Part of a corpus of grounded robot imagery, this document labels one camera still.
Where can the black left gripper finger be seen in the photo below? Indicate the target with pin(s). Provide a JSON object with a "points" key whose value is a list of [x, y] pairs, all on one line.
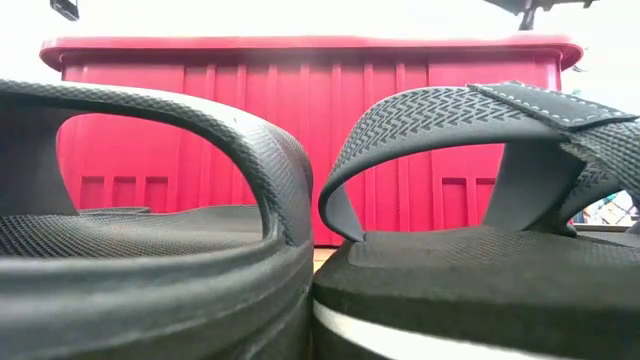
{"points": [[66, 7]]}

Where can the black aluminium frame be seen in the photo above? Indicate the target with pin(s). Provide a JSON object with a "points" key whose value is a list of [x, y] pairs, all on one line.
{"points": [[600, 227]]}

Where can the red plastic bin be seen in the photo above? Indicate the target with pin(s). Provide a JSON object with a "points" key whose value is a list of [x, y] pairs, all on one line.
{"points": [[300, 100]]}

